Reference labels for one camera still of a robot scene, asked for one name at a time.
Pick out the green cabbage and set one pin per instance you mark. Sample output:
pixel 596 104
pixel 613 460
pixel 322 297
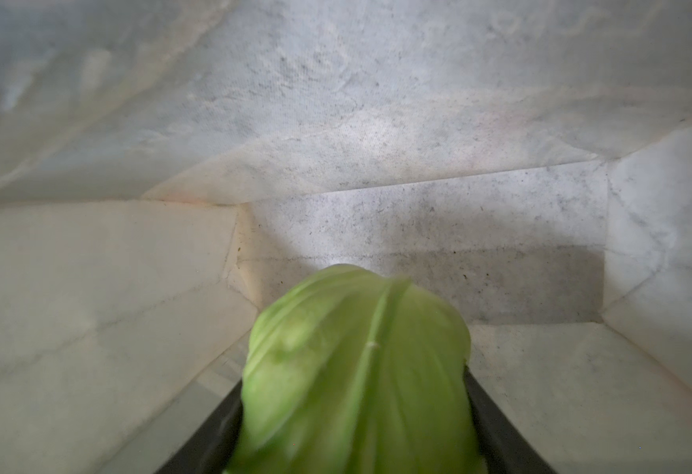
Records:
pixel 352 372

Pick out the cream canvas grocery bag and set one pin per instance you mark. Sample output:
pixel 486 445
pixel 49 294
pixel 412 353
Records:
pixel 170 168

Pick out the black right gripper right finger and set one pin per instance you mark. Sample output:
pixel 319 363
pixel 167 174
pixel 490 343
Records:
pixel 502 445

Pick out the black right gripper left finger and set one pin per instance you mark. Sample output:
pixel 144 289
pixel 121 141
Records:
pixel 211 447

